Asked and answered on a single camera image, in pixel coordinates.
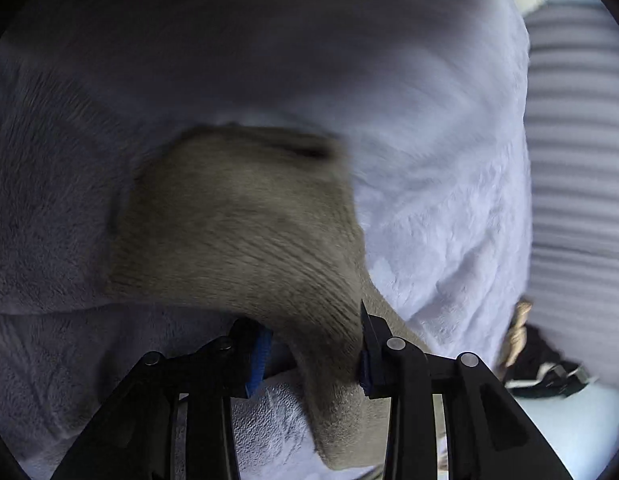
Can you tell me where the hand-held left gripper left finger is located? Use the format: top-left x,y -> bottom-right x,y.
49,316 -> 274,480

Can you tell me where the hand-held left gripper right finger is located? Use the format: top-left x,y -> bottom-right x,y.
357,299 -> 575,480

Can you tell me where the olive knit sweater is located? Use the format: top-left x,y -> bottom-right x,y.
106,122 -> 447,473

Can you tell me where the beige striped garment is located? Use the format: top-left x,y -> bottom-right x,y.
498,299 -> 535,378

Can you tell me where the white fleece blanket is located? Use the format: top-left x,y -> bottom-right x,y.
0,0 -> 535,480

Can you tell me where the grey white striped cloth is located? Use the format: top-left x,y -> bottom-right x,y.
522,2 -> 619,391

